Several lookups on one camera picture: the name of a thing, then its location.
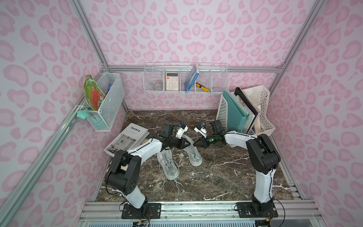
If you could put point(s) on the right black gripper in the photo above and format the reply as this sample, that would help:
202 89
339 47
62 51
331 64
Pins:
205 140

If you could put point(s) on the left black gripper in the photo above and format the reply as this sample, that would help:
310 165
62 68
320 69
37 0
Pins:
179 142

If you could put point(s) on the grey knit sneaker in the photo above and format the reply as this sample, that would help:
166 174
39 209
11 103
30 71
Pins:
169 168
192 152

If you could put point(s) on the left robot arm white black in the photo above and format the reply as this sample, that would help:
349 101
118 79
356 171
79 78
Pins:
124 171

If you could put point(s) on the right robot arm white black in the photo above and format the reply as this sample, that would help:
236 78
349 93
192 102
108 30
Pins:
263 155

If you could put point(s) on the teal folder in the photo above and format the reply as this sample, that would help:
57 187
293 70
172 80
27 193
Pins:
236 113

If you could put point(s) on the white hardcover book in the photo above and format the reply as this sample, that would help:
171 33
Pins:
131 137

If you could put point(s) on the yellow black utility knife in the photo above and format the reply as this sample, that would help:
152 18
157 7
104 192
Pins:
202 87

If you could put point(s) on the black clipboard folder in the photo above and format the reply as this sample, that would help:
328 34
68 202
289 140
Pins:
250 107

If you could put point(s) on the clear glass bowl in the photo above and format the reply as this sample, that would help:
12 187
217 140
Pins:
158 86

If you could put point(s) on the blue book in shelf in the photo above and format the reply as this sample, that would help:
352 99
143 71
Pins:
191 79

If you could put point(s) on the white pink calculator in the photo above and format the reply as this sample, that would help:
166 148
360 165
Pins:
172 81

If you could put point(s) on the white plastic file organizer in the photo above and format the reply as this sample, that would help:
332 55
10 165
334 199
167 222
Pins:
260 96

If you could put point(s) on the green red snack bag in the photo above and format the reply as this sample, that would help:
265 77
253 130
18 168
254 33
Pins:
93 94

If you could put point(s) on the mint green hook clip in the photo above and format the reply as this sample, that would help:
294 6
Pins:
83 114

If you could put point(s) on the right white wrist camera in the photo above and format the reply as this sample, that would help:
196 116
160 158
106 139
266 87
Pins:
201 129

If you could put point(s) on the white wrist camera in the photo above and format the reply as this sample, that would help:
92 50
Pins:
201 129
181 129

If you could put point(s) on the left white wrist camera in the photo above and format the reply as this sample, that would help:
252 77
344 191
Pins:
181 129

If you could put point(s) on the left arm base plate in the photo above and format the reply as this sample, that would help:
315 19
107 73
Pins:
147 211

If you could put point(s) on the white wire wall shelf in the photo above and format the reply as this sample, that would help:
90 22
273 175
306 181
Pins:
214 77

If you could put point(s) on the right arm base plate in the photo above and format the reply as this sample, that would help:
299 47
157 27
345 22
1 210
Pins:
255 209

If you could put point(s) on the white wire side basket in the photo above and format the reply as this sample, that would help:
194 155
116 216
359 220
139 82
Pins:
103 119

